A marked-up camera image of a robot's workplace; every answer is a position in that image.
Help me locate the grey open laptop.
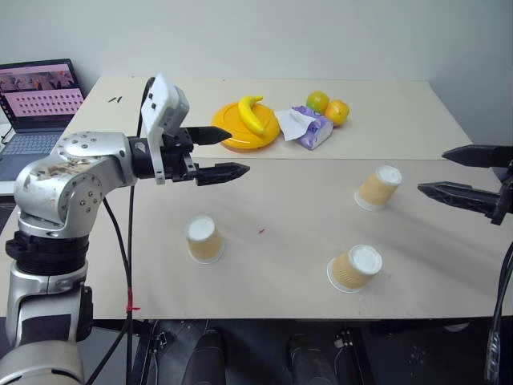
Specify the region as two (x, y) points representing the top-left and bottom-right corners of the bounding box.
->
(0, 59), (87, 182)

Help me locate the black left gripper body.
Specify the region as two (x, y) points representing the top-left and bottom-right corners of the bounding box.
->
(160, 128), (200, 184)

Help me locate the yellow banana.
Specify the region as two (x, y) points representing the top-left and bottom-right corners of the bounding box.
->
(237, 95), (270, 136)

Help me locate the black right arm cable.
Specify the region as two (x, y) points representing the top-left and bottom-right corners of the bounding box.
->
(483, 240), (513, 385)

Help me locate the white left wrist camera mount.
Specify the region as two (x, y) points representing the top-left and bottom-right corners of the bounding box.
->
(140, 72), (190, 186)

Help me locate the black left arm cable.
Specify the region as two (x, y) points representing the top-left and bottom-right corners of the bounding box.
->
(124, 76), (156, 385)
(84, 198), (135, 385)

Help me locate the dark rounded shape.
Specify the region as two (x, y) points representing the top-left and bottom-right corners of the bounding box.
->
(188, 328), (228, 385)
(286, 333), (340, 385)

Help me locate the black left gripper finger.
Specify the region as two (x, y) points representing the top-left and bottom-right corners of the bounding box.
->
(195, 161), (252, 188)
(186, 125), (234, 147)

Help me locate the red tape on cable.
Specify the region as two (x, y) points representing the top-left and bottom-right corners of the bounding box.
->
(125, 286), (142, 314)

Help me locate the yellow round plate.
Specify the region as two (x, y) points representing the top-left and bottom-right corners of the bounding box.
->
(211, 102), (281, 152)

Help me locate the orange citrus fruit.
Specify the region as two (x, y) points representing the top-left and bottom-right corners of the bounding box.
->
(323, 99), (350, 128)

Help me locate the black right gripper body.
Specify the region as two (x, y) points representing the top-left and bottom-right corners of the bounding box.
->
(491, 159), (513, 227)

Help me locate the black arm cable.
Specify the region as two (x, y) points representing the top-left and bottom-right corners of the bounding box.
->
(483, 240), (513, 385)
(84, 198), (135, 385)
(124, 76), (156, 385)

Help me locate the tan paper cup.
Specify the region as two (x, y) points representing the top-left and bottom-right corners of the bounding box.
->
(354, 164), (403, 213)
(184, 215), (225, 265)
(326, 244), (384, 294)

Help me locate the purple tissue pack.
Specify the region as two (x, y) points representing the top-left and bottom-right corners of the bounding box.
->
(274, 104), (334, 152)

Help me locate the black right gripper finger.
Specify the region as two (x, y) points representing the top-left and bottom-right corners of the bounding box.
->
(441, 144), (513, 169)
(417, 180), (503, 221)

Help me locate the green-orange citrus fruit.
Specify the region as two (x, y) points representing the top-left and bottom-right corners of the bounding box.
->
(305, 91), (331, 115)

